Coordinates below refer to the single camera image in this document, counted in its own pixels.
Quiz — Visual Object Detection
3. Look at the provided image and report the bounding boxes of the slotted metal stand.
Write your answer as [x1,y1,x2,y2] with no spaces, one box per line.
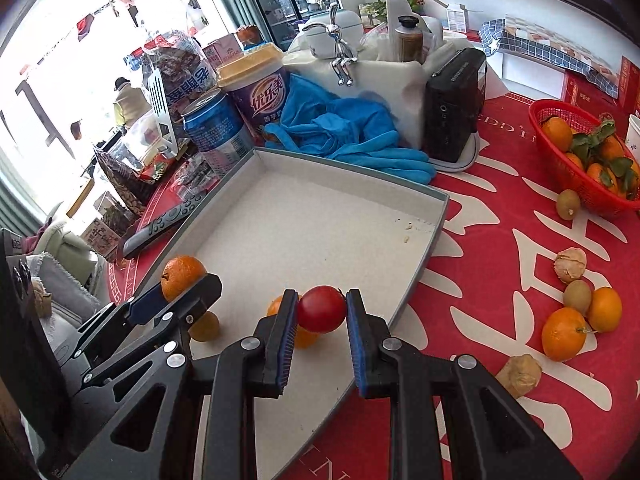
[148,67,181,158]

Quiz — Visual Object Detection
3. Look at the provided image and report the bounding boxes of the blue plaid blanket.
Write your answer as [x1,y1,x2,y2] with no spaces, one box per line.
[479,17,621,97]

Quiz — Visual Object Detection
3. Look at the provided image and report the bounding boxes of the patterned nut bag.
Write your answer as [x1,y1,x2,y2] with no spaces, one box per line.
[92,144,153,217]

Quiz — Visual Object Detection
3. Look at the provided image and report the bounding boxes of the potted green plant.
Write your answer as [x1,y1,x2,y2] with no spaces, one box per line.
[359,0,426,29]

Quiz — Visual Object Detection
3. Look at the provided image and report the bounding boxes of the brown kiwi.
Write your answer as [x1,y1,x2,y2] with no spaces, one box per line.
[563,280,593,312]
[556,189,582,221]

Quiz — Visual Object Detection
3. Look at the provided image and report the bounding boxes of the white sofa cushion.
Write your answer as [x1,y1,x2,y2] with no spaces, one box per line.
[25,252,101,311]

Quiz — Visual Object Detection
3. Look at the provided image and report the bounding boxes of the grey shallow tray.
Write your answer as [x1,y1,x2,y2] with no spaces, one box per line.
[115,146,450,480]

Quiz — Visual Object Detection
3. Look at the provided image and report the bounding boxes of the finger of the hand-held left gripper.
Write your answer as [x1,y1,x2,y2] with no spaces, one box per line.
[75,284,168,356]
[82,274,223,386]

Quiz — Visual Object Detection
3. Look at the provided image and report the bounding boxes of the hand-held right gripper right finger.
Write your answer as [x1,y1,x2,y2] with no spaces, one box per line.
[345,289,583,480]

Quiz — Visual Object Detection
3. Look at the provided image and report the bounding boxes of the black radio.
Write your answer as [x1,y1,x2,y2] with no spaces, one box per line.
[422,48,487,163]

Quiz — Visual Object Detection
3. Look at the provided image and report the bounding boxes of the blue and white snack bag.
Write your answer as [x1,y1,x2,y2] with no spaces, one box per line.
[142,35,219,117]

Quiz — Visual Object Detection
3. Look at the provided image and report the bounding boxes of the blue rubber glove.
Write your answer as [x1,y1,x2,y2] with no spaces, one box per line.
[320,145,437,184]
[264,74,401,161]

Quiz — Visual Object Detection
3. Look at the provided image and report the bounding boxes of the brown bottle with black cap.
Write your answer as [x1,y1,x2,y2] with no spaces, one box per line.
[394,16,423,63]

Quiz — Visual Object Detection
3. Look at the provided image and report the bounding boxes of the silver figurine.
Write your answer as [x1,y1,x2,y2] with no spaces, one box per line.
[302,2,359,87]

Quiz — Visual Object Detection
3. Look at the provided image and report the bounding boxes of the blue drink can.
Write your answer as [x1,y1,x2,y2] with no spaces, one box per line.
[181,88,254,177]

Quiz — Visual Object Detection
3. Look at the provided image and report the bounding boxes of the purple cup with yellow lid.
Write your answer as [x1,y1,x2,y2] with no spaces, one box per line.
[216,43,292,147]

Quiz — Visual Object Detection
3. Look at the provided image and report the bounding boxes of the white plastic bottle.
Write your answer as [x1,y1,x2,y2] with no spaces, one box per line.
[385,0,416,28]

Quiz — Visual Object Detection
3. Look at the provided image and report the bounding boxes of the white cloth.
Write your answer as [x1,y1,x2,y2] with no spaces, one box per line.
[284,35,501,151]

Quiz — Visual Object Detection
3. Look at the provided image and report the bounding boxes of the pink carton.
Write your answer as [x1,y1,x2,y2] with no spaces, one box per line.
[202,34,246,68]

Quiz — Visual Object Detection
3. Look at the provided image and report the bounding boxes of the black remote control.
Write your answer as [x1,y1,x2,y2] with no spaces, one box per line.
[122,191,207,261]

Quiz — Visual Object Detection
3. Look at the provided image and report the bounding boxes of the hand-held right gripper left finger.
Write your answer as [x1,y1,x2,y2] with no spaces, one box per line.
[62,289,301,480]

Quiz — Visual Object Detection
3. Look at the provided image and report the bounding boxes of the wrinkled beige fruit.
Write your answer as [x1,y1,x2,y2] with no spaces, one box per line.
[554,247,588,284]
[496,354,542,400]

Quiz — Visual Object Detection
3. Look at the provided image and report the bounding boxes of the red tomato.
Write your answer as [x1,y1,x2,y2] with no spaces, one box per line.
[297,285,347,334]

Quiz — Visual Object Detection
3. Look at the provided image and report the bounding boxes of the pile of leafy tangerines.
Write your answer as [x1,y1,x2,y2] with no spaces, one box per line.
[542,116,640,197]

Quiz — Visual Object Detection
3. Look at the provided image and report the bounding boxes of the red printed tablecloth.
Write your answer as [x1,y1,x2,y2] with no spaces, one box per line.
[107,92,640,480]

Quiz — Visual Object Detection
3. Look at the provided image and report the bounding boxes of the white lidded pot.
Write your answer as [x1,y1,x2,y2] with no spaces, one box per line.
[299,7,362,45]

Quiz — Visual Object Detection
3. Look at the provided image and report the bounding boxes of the red plastic basket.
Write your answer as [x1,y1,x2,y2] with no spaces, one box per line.
[529,99,640,217]

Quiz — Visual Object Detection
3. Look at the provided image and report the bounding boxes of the small white box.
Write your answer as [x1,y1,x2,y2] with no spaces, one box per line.
[445,2,467,32]

